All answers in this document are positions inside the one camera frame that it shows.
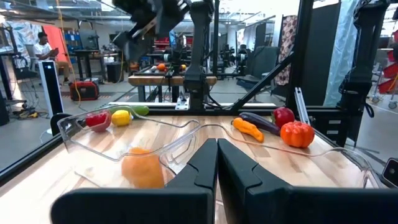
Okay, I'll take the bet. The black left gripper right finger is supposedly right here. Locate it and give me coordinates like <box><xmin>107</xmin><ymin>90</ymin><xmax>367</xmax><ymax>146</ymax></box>
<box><xmin>217</xmin><ymin>138</ymin><xmax>398</xmax><ymax>224</ymax></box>

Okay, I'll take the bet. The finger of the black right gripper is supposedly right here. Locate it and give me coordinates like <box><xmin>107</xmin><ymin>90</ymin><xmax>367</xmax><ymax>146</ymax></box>
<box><xmin>112</xmin><ymin>30</ymin><xmax>137</xmax><ymax>50</ymax></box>
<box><xmin>124</xmin><ymin>37</ymin><xmax>156</xmax><ymax>62</ymax></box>

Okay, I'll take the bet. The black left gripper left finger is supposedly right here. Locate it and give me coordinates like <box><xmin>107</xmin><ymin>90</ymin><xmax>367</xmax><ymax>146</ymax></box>
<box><xmin>51</xmin><ymin>138</ymin><xmax>218</xmax><ymax>224</ymax></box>

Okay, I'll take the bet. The short green cucumber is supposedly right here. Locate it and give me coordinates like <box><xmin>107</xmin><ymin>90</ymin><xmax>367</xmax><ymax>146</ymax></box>
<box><xmin>108</xmin><ymin>105</ymin><xmax>150</xmax><ymax>118</ymax></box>

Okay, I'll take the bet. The yellow lemon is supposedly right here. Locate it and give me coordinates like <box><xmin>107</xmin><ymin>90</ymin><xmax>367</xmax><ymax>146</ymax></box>
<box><xmin>111</xmin><ymin>110</ymin><xmax>132</xmax><ymax>128</ymax></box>
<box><xmin>121</xmin><ymin>147</ymin><xmax>165</xmax><ymax>190</ymax></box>

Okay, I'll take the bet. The orange pumpkin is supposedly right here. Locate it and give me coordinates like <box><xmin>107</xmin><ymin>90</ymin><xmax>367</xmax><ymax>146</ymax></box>
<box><xmin>279</xmin><ymin>120</ymin><xmax>315</xmax><ymax>149</ymax></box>

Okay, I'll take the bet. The long orange pepper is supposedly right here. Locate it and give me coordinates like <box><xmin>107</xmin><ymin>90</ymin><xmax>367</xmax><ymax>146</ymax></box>
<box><xmin>231</xmin><ymin>117</ymin><xmax>265</xmax><ymax>143</ymax></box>

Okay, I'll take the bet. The purple eggplant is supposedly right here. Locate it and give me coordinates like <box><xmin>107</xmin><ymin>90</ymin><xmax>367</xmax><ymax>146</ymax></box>
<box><xmin>238</xmin><ymin>111</ymin><xmax>282</xmax><ymax>137</ymax></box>

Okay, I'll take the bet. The bright red bell pepper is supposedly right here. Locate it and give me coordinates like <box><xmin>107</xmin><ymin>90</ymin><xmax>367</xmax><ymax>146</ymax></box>
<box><xmin>271</xmin><ymin>106</ymin><xmax>295</xmax><ymax>129</ymax></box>

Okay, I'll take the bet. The wooden workbench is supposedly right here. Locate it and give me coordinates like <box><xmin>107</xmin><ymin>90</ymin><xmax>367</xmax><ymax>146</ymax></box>
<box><xmin>127</xmin><ymin>73</ymin><xmax>218</xmax><ymax>103</ymax></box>

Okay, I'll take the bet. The black trash bin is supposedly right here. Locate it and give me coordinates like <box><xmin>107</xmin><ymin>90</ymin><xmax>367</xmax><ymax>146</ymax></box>
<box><xmin>106</xmin><ymin>61</ymin><xmax>124</xmax><ymax>83</ymax></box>

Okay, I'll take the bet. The black desk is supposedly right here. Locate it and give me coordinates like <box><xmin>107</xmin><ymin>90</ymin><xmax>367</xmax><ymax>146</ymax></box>
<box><xmin>70</xmin><ymin>49</ymin><xmax>121</xmax><ymax>82</ymax></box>

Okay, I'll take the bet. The yellow lemon in bin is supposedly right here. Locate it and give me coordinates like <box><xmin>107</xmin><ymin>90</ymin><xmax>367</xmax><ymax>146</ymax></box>
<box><xmin>121</xmin><ymin>147</ymin><xmax>165</xmax><ymax>190</ymax></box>

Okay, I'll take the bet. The red and black tool case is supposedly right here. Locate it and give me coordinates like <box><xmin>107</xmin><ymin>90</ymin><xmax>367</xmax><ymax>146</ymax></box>
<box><xmin>68</xmin><ymin>80</ymin><xmax>100</xmax><ymax>102</ymax></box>

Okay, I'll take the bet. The clear plastic bin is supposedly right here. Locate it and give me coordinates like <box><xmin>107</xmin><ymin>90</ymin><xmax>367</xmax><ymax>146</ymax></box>
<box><xmin>186</xmin><ymin>123</ymin><xmax>386</xmax><ymax>190</ymax></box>
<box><xmin>57</xmin><ymin>105</ymin><xmax>202</xmax><ymax>190</ymax></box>

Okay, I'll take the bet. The person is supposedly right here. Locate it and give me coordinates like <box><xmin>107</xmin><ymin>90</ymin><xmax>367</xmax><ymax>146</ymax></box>
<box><xmin>32</xmin><ymin>30</ymin><xmax>72</xmax><ymax>85</ymax></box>

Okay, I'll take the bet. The white tower with black front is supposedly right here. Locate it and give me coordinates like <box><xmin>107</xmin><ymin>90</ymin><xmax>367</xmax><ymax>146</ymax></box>
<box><xmin>37</xmin><ymin>60</ymin><xmax>65</xmax><ymax>118</ymax></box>

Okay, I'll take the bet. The dotted fabric panel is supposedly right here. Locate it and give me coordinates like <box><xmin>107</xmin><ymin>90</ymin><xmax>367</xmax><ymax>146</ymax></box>
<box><xmin>273</xmin><ymin>14</ymin><xmax>299</xmax><ymax>86</ymax></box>

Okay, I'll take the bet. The dark room divider panel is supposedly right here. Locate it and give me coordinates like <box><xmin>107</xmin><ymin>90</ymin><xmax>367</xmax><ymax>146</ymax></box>
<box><xmin>300</xmin><ymin>2</ymin><xmax>342</xmax><ymax>106</ymax></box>

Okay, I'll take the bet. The light blue plastic curtain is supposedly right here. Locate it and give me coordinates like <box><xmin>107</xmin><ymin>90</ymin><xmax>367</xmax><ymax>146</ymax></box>
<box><xmin>323</xmin><ymin>0</ymin><xmax>361</xmax><ymax>106</ymax></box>

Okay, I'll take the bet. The red storage bin cart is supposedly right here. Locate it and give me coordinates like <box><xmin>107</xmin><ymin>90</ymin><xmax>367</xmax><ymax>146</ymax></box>
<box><xmin>371</xmin><ymin>29</ymin><xmax>398</xmax><ymax>110</ymax></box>

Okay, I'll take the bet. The small silver mounting bracket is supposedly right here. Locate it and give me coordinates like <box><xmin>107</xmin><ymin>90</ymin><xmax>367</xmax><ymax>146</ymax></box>
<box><xmin>175</xmin><ymin>92</ymin><xmax>191</xmax><ymax>111</ymax></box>

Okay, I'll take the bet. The orange wall panel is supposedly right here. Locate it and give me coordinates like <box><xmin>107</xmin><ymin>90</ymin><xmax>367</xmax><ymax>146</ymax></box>
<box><xmin>42</xmin><ymin>24</ymin><xmax>70</xmax><ymax>63</ymax></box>

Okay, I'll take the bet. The yellow hanging cable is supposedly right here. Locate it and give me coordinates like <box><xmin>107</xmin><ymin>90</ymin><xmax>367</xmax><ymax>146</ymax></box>
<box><xmin>55</xmin><ymin>0</ymin><xmax>82</xmax><ymax>105</ymax></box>

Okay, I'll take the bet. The silver aluminium bracket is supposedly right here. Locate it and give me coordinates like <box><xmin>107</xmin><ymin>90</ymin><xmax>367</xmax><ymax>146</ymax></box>
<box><xmin>294</xmin><ymin>86</ymin><xmax>312</xmax><ymax>126</ymax></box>

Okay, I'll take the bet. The small black camera box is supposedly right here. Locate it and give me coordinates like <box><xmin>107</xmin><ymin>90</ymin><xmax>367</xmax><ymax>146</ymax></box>
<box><xmin>381</xmin><ymin>157</ymin><xmax>398</xmax><ymax>189</ymax></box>

